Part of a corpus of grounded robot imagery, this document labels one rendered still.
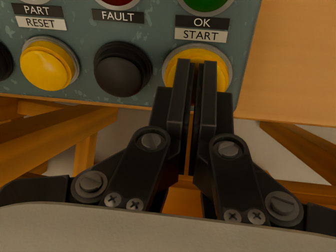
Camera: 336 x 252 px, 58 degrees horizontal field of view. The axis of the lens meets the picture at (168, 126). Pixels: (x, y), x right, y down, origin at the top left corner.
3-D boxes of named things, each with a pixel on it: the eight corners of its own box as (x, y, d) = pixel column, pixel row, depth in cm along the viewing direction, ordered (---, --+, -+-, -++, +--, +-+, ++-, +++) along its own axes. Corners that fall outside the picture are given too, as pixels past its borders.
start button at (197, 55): (223, 98, 15) (223, 113, 14) (165, 92, 15) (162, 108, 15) (233, 46, 13) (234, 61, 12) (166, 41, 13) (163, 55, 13)
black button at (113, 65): (148, 89, 15) (144, 104, 14) (101, 84, 15) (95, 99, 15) (147, 46, 13) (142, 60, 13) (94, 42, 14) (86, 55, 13)
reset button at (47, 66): (80, 83, 15) (72, 97, 15) (35, 78, 16) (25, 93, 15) (71, 40, 14) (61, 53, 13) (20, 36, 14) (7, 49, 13)
